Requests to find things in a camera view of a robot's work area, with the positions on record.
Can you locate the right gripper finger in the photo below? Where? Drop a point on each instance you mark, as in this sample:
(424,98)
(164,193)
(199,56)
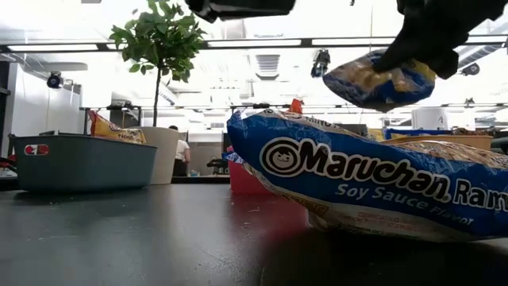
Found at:
(446,65)
(405,51)

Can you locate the orange Maruchan noodle pack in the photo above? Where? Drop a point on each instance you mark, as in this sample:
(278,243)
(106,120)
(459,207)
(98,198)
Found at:
(296,106)

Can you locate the dark red Maruchan noodle pack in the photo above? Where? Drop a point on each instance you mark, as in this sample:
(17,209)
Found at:
(115,131)

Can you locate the black ceiling spotlight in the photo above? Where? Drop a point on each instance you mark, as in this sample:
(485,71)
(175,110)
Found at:
(470,69)
(320,62)
(55,79)

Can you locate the white cylindrical tank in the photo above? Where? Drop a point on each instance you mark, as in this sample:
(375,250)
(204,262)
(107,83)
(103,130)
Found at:
(430,119)

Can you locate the ceiling air vent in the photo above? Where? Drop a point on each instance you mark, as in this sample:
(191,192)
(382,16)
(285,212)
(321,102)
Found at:
(268,65)

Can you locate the black overhead light beam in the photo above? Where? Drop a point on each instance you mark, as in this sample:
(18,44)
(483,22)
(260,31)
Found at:
(306,41)

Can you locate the orange plastic bin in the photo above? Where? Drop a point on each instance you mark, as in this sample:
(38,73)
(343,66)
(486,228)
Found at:
(468,142)

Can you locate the person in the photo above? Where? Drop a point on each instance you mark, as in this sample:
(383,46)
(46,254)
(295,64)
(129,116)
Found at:
(182,151)

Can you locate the potted plant with white pot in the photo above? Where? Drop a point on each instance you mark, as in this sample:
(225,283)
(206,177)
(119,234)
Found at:
(166,159)

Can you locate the red plastic bin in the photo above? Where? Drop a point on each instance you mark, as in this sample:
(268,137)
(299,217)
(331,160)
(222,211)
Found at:
(244,180)

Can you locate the teal plastic bin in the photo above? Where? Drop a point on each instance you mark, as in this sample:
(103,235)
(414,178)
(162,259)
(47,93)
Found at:
(79,167)

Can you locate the black table mat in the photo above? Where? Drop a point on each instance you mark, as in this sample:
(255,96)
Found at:
(119,238)

